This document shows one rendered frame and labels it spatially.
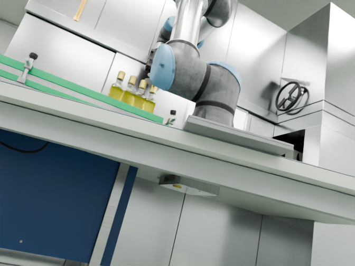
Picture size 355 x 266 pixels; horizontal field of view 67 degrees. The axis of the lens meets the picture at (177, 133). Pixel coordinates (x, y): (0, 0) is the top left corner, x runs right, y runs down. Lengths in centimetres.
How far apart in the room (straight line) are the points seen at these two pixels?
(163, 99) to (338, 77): 109
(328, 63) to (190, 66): 131
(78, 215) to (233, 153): 67
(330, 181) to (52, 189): 89
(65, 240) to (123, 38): 108
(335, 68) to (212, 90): 131
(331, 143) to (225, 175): 113
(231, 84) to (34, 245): 84
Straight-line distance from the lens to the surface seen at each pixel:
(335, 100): 187
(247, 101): 186
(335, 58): 201
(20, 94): 72
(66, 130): 70
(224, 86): 76
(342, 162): 179
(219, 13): 110
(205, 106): 73
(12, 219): 111
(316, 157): 166
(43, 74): 119
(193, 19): 91
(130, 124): 64
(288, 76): 201
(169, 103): 155
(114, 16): 171
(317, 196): 79
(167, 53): 73
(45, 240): 111
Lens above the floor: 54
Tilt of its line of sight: 18 degrees up
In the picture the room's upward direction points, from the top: 14 degrees clockwise
